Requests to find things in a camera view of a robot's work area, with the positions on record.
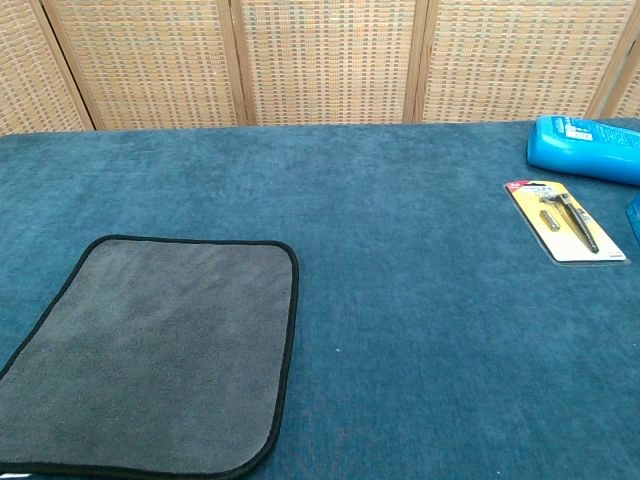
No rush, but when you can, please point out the teal table cover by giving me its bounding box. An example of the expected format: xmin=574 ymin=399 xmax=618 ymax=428
xmin=0 ymin=117 xmax=640 ymax=480

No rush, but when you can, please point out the blue cookie box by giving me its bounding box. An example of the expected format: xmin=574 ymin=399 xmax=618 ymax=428
xmin=624 ymin=192 xmax=640 ymax=261

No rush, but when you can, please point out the grey and green cloth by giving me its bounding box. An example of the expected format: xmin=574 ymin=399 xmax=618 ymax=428
xmin=0 ymin=233 xmax=300 ymax=480

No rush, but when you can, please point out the razor in yellow blister pack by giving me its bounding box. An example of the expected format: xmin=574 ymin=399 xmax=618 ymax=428
xmin=502 ymin=179 xmax=628 ymax=267

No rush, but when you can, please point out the woven folding screen panel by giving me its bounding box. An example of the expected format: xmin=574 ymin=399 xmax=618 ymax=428
xmin=402 ymin=0 xmax=640 ymax=125
xmin=584 ymin=29 xmax=640 ymax=121
xmin=228 ymin=0 xmax=431 ymax=127
xmin=29 ymin=0 xmax=251 ymax=132
xmin=0 ymin=0 xmax=96 ymax=137

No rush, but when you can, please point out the blue detergent bottle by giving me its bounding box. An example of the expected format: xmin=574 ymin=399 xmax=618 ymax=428
xmin=527 ymin=114 xmax=640 ymax=187

